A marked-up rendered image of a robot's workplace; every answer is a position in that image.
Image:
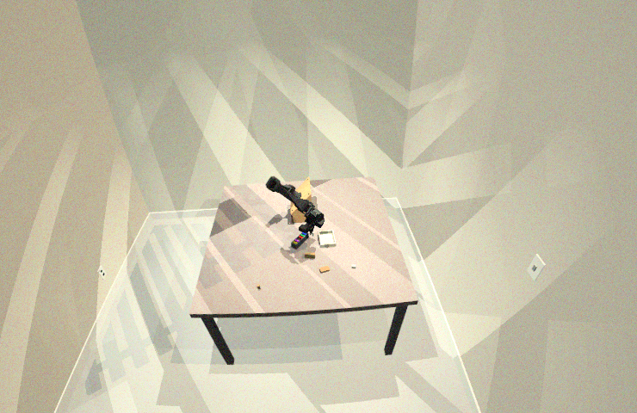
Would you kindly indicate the white square tray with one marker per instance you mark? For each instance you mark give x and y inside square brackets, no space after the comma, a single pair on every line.
[326,239]

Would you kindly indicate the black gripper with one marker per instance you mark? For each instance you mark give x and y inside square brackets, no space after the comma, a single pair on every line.
[307,227]

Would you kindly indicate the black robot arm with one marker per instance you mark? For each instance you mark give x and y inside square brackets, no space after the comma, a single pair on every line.
[288,191]

